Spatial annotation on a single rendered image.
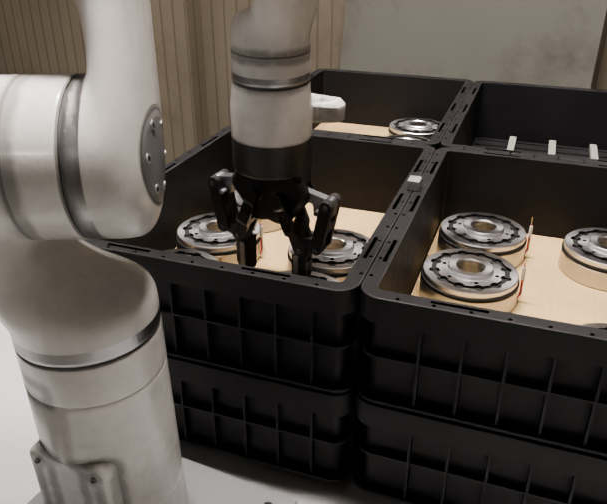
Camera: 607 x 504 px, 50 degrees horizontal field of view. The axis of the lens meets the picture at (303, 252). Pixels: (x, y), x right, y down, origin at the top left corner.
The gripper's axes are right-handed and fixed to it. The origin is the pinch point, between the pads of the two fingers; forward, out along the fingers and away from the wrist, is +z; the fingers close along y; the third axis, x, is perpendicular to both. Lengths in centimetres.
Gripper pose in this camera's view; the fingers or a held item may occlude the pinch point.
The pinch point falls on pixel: (273, 263)
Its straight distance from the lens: 68.3
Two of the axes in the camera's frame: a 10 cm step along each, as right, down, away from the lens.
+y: 8.9, 2.3, -3.8
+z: -0.1, 8.6, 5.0
